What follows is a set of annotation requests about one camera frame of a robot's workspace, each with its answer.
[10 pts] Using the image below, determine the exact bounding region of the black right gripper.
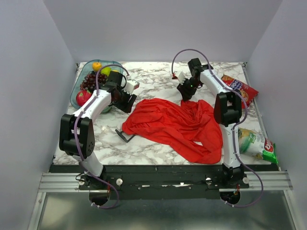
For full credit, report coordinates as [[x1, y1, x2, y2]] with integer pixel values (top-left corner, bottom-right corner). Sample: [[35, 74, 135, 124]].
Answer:
[[176, 78, 201, 102]]

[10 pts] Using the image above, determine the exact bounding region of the red t-shirt garment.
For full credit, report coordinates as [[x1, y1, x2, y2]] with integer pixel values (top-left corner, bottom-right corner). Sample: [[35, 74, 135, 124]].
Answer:
[[122, 98, 223, 164]]

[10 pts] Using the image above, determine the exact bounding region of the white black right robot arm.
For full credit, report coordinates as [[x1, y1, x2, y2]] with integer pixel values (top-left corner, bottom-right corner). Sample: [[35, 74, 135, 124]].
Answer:
[[177, 58, 244, 188]]

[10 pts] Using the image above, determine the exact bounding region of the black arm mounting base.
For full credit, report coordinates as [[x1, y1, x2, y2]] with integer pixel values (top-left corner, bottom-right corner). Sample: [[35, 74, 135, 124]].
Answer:
[[49, 164, 251, 200]]

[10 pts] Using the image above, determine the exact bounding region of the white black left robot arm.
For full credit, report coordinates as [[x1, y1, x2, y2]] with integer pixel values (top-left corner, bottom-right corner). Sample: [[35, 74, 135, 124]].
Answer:
[[59, 71, 140, 189]]

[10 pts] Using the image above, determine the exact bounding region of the green lime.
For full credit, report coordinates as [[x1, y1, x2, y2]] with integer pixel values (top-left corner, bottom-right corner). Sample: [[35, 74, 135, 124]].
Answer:
[[100, 67, 112, 77]]

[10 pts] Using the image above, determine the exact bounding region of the dark purple grape bunch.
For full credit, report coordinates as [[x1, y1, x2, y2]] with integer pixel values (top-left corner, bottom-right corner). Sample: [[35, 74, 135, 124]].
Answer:
[[80, 72, 108, 92]]

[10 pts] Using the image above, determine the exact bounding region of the red dragon fruit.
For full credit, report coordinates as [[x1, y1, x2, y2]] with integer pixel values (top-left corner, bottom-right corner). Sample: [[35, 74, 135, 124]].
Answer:
[[76, 90, 92, 107]]

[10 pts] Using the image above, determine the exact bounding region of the orange tangerine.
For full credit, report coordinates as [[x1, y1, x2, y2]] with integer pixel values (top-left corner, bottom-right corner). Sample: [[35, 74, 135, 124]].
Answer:
[[92, 62, 102, 72]]

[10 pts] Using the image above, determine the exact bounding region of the clear teal fruit tray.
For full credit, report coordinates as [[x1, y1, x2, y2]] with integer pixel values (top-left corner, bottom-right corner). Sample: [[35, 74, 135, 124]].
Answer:
[[70, 59, 123, 109]]

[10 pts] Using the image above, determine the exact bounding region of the red cookie snack bag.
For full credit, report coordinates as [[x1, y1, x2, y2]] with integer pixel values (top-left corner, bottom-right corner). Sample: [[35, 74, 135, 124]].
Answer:
[[221, 75, 259, 107]]

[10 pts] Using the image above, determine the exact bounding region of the green chips snack bag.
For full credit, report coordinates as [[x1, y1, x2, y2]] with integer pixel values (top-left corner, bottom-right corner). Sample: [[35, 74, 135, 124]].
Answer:
[[238, 128, 279, 164]]

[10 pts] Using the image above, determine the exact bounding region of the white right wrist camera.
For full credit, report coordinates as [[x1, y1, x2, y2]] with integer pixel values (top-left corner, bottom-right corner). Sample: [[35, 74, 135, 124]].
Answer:
[[172, 71, 187, 85]]

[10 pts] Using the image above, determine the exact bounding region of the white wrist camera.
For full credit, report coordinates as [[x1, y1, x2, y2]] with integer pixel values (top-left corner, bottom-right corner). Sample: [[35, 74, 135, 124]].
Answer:
[[172, 71, 187, 85], [123, 80, 140, 95]]

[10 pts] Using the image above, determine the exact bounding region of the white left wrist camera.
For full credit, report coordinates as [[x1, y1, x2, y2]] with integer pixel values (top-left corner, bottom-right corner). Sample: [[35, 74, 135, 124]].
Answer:
[[123, 80, 140, 95]]

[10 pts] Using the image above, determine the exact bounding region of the black square frame stand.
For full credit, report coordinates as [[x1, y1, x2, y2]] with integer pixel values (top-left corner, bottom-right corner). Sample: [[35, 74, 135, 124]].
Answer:
[[115, 129, 135, 143]]

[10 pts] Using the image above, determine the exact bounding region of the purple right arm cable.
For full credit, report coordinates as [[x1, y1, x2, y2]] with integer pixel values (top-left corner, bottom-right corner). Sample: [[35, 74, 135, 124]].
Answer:
[[171, 49, 264, 208]]

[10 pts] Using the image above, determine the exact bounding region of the aluminium rail frame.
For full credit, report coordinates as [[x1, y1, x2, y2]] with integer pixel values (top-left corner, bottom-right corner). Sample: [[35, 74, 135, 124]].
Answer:
[[29, 172, 304, 230]]

